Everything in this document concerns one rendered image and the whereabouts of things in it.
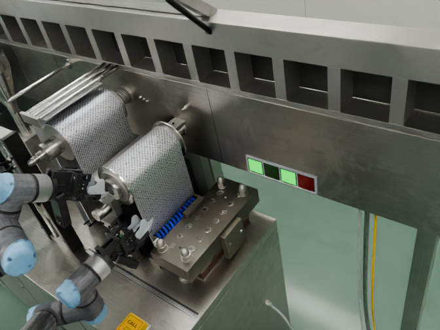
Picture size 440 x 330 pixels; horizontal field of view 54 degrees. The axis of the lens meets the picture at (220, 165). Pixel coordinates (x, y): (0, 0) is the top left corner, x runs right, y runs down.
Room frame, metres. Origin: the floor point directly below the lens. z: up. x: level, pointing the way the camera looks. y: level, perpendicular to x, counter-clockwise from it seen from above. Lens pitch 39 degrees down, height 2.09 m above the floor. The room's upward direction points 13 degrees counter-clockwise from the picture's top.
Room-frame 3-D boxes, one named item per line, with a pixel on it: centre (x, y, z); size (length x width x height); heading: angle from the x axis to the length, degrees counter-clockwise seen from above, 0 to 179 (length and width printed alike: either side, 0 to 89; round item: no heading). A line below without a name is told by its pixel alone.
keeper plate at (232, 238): (0.98, 0.01, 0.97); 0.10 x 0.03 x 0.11; 135
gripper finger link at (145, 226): (0.99, 0.28, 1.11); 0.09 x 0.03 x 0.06; 134
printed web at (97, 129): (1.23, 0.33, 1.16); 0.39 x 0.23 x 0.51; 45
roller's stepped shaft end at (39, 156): (1.16, 0.56, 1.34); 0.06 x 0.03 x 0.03; 135
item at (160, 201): (1.09, 0.20, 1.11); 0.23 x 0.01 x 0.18; 135
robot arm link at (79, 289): (0.81, 0.48, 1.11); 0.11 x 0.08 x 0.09; 135
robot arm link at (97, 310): (0.81, 0.49, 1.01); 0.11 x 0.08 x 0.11; 91
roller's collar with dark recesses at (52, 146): (1.20, 0.52, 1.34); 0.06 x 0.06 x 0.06; 45
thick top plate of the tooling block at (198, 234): (1.03, 0.09, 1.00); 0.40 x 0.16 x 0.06; 135
